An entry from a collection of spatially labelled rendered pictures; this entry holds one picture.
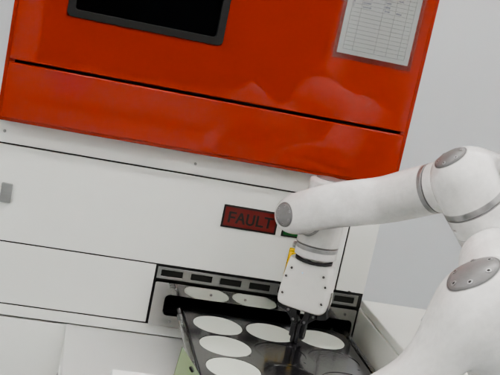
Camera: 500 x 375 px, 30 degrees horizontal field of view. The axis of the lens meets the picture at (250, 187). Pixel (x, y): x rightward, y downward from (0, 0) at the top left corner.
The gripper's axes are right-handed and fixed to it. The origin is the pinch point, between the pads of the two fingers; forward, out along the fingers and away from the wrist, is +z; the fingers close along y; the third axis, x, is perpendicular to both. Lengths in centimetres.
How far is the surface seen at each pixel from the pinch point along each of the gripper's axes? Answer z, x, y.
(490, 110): -41, 193, 1
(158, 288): -0.7, -4.2, -30.0
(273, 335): 2.0, -1.3, -4.3
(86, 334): 10.0, -13.9, -39.1
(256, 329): 2.0, -0.8, -8.3
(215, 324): 2.0, -5.6, -15.4
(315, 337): 2.0, 6.0, 2.3
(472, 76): -53, 187, -8
